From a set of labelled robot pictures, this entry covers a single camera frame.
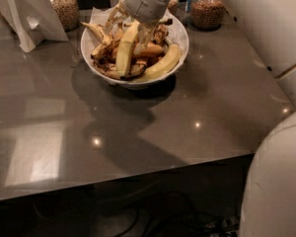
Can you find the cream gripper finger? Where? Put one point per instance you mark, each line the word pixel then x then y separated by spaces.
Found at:
pixel 144 33
pixel 118 15

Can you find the large yellow-green banana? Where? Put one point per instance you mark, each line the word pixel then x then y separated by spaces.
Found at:
pixel 125 49

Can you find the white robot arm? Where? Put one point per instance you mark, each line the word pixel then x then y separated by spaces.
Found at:
pixel 232 108

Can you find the orange-yellow middle banana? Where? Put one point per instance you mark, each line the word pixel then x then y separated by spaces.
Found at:
pixel 152 49

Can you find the middle glass jar behind bowl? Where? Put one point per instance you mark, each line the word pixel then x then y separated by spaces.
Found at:
pixel 173 6

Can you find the white bowl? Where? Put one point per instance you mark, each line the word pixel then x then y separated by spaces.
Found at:
pixel 159 37

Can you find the spotted banana at left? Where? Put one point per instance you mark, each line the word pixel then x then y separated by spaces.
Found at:
pixel 105 40

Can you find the yellow banana at right rim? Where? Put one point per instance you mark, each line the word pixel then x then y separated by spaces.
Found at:
pixel 163 66

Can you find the brown overripe bottom banana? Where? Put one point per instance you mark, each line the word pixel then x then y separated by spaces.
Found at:
pixel 108 69

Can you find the left glass jar of nuts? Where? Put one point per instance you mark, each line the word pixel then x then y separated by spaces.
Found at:
pixel 67 12

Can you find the glass jar of nuts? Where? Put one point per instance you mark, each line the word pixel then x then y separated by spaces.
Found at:
pixel 206 14
pixel 67 12

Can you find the right glass jar of nuts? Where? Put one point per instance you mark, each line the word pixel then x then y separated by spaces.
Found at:
pixel 206 14

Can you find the white folded paper stand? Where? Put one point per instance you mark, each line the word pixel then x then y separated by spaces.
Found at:
pixel 33 21

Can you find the black white striped floor strip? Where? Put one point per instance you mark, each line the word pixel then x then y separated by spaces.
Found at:
pixel 223 227

